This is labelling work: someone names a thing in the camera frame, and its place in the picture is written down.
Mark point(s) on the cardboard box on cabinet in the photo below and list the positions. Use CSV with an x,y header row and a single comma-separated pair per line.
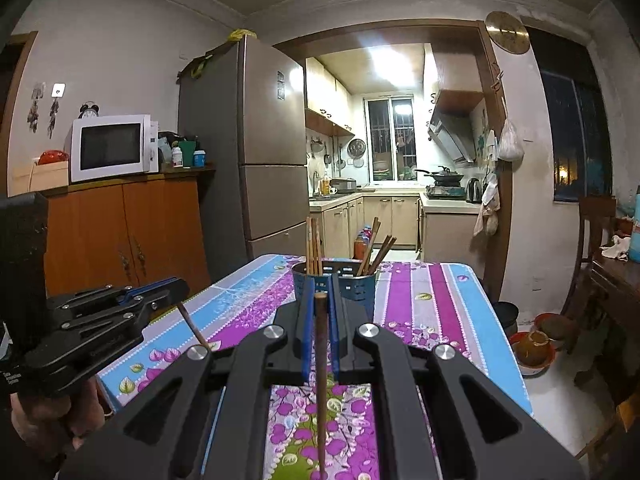
x,y
35,178

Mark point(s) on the range hood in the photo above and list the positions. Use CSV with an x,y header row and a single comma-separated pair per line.
x,y
451,126

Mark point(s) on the orange wooden cabinet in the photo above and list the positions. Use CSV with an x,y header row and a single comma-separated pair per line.
x,y
128,231

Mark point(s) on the white microwave oven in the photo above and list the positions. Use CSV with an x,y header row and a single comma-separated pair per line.
x,y
113,146

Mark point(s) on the white plastic bag hanging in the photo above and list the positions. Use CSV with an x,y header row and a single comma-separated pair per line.
x,y
510,147

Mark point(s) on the steel electric kettle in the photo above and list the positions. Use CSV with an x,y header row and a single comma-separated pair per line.
x,y
474,191

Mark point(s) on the person's left hand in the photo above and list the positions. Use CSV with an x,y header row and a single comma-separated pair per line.
x,y
50,426

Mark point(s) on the blue perforated utensil holder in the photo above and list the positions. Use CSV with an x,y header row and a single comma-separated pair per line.
x,y
358,288

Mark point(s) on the wooden chair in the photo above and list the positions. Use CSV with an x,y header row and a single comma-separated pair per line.
x,y
596,218

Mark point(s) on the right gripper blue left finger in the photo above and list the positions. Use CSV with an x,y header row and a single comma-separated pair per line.
x,y
307,325

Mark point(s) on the brown tall refrigerator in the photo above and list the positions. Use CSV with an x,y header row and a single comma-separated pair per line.
x,y
244,103

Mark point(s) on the wooden chopstick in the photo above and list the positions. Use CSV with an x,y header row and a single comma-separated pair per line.
x,y
313,248
193,328
385,248
367,253
321,345

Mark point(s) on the black trash bin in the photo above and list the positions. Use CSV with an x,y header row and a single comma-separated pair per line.
x,y
507,314

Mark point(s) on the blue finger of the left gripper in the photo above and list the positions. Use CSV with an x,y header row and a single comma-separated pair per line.
x,y
128,293

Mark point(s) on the gold round wall clock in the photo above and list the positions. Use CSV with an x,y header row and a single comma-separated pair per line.
x,y
507,32

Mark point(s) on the floral striped tablecloth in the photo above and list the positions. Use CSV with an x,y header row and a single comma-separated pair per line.
x,y
424,304

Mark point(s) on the kitchen window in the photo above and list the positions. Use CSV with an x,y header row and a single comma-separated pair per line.
x,y
392,139

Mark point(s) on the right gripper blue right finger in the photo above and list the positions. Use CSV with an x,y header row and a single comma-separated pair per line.
x,y
334,341

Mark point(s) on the black wok on stove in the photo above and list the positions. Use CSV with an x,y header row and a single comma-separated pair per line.
x,y
444,177

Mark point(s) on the light blue thermos bottle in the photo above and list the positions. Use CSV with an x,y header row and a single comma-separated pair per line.
x,y
634,242

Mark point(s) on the dark wooden side table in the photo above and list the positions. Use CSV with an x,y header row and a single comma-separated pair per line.
x,y
614,286

